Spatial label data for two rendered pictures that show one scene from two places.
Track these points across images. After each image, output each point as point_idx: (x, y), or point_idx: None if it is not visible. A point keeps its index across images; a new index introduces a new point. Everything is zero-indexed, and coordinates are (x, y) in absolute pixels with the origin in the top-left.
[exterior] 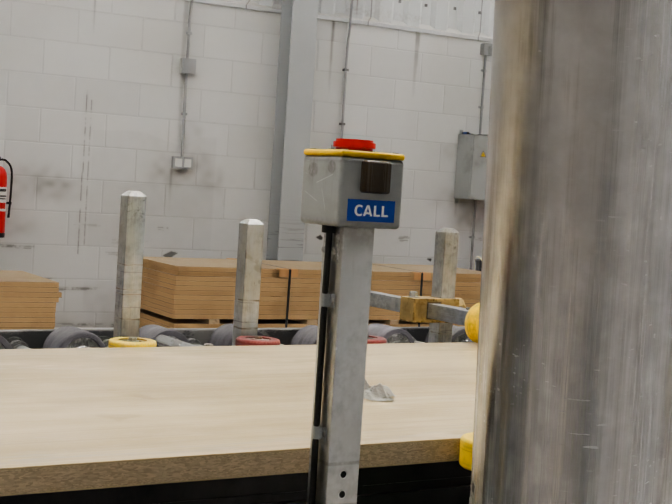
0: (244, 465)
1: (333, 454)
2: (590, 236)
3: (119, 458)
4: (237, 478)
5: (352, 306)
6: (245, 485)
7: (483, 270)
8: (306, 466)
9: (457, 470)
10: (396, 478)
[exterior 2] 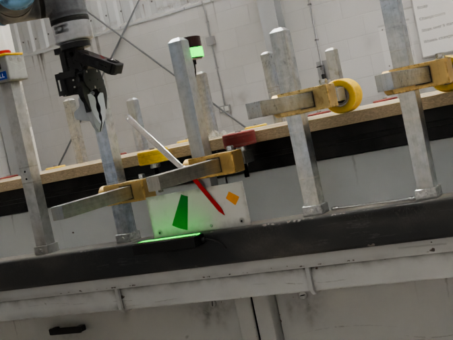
0: (69, 174)
1: (19, 164)
2: None
3: None
4: (81, 179)
5: (10, 111)
6: (85, 181)
7: None
8: (92, 171)
9: (173, 166)
10: (145, 173)
